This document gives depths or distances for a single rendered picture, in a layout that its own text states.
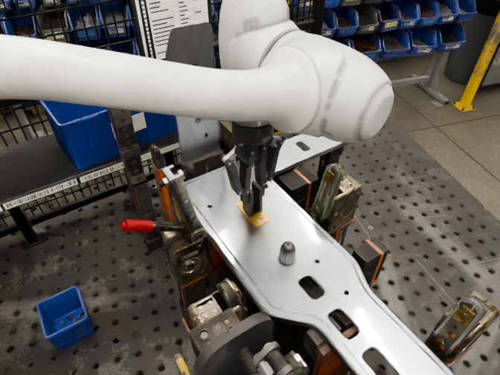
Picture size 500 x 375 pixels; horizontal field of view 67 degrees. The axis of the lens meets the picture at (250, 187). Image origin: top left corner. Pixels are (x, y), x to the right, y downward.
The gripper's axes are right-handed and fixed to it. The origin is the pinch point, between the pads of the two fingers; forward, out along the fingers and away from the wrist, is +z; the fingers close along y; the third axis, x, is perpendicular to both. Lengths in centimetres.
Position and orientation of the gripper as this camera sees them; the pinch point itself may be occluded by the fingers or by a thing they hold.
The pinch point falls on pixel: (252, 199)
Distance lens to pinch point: 80.0
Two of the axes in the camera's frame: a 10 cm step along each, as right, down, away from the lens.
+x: -5.4, -5.7, 6.1
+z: 0.0, 7.3, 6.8
